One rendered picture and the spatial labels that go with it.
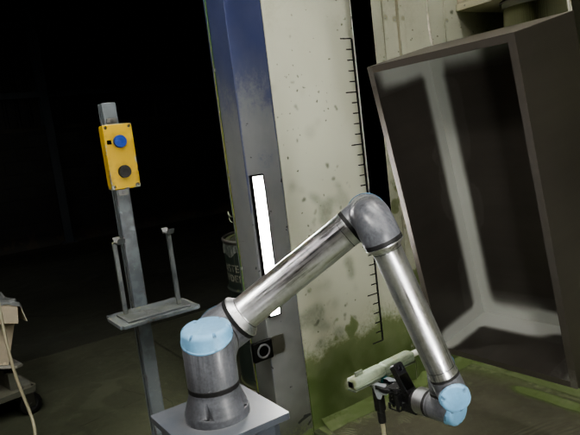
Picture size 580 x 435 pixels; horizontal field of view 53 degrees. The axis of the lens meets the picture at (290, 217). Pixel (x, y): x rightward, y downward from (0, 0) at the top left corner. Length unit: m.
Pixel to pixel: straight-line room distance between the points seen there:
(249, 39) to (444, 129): 0.90
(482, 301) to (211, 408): 1.48
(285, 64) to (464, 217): 1.03
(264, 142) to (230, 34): 0.47
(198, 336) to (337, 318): 1.28
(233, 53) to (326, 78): 0.49
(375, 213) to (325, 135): 1.13
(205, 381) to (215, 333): 0.13
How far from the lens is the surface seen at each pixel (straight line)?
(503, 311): 2.74
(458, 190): 2.58
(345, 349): 2.90
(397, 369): 2.09
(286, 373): 2.72
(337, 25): 2.85
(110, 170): 2.40
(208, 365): 1.67
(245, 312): 1.81
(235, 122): 2.51
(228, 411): 1.72
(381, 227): 1.62
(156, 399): 2.68
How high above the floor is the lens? 1.41
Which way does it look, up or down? 8 degrees down
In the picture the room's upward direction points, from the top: 7 degrees counter-clockwise
